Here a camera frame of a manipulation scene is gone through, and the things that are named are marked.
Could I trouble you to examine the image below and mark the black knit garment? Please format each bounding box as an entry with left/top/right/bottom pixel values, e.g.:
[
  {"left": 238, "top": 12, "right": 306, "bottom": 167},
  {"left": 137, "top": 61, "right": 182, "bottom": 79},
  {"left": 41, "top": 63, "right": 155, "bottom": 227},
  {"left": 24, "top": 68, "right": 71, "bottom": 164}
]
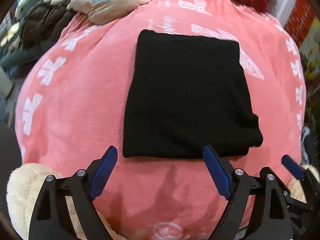
[{"left": 123, "top": 30, "right": 263, "bottom": 159}]

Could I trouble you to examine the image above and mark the cream fleece blanket underside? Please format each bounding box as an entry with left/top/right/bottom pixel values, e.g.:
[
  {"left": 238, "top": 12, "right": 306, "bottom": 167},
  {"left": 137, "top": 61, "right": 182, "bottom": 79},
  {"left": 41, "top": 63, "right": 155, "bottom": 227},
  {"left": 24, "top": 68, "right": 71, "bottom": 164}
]
[{"left": 7, "top": 163, "right": 123, "bottom": 239}]

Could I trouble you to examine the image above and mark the pink plush blanket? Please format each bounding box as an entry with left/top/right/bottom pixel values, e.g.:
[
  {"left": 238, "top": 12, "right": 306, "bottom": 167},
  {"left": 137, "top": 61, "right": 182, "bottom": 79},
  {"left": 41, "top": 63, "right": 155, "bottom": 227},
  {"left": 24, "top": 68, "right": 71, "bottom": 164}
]
[{"left": 15, "top": 0, "right": 306, "bottom": 239}]

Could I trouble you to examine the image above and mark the dark puffer jacket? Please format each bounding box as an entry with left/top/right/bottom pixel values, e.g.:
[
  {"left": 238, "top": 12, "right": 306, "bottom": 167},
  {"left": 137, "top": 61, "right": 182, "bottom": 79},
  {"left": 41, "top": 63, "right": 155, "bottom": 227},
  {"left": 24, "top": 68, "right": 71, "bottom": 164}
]
[{"left": 19, "top": 1, "right": 76, "bottom": 49}]

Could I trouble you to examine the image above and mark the beige plush cushion blue patch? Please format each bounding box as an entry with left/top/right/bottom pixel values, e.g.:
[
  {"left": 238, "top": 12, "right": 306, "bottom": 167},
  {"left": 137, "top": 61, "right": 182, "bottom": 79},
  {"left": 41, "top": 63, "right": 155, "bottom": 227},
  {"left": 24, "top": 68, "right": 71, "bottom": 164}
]
[{"left": 69, "top": 0, "right": 138, "bottom": 25}]

